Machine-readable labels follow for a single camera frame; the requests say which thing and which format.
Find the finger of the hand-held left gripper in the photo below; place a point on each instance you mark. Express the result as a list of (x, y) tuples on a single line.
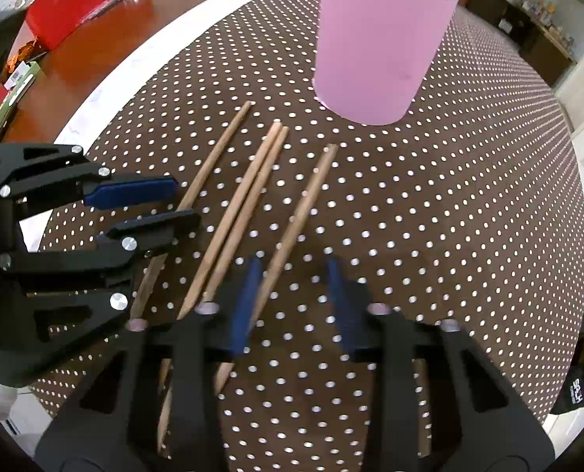
[(149, 226), (130, 191)]

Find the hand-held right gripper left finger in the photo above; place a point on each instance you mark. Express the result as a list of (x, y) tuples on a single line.
[(245, 300)]

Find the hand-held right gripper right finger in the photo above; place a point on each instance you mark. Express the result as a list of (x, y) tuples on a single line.
[(341, 305)]

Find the wooden chopstick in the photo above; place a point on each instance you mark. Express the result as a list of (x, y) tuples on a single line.
[(245, 182), (218, 152), (265, 177), (306, 196)]

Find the pink cup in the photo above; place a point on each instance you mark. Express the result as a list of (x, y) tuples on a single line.
[(380, 44)]

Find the brown polka dot tablecloth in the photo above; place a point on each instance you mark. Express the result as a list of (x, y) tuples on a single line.
[(444, 206)]

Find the green white box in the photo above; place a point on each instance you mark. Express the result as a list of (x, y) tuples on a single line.
[(12, 91)]

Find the orange snack packet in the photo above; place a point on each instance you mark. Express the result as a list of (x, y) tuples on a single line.
[(24, 54)]

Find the red box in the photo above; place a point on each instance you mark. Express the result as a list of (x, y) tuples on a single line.
[(76, 0)]

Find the dark wooden sideboard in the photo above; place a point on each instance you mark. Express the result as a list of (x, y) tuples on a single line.
[(542, 54)]

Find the row of small ornaments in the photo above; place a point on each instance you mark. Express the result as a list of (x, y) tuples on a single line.
[(542, 7)]

